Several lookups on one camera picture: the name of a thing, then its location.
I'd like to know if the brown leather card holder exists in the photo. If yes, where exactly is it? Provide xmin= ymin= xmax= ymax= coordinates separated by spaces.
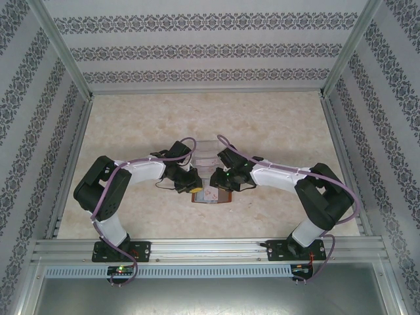
xmin=191 ymin=188 xmax=234 ymax=205

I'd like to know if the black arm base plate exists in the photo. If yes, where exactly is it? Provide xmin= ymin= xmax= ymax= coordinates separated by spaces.
xmin=91 ymin=241 xmax=152 ymax=263
xmin=266 ymin=238 xmax=327 ymax=262

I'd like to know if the purple cable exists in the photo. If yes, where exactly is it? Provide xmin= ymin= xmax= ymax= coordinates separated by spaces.
xmin=91 ymin=136 xmax=198 ymax=288
xmin=218 ymin=134 xmax=360 ymax=285

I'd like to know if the aluminium side rail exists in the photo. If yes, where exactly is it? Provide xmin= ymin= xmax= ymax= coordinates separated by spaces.
xmin=44 ymin=96 xmax=95 ymax=240
xmin=321 ymin=96 xmax=373 ymax=237

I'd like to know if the grey metal panel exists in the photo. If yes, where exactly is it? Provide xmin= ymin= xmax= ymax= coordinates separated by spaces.
xmin=32 ymin=277 xmax=391 ymax=315

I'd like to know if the clear plastic box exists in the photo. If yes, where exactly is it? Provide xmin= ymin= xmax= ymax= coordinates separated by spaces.
xmin=193 ymin=139 xmax=221 ymax=175

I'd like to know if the slotted grey cable duct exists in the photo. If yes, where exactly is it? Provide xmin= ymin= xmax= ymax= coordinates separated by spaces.
xmin=44 ymin=264 xmax=293 ymax=278

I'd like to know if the aluminium frame post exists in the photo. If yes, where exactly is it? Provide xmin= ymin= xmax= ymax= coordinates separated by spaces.
xmin=31 ymin=0 xmax=95 ymax=99
xmin=320 ymin=0 xmax=385 ymax=98

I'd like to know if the aluminium mounting rail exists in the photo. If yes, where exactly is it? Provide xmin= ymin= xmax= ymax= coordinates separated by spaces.
xmin=31 ymin=236 xmax=390 ymax=263

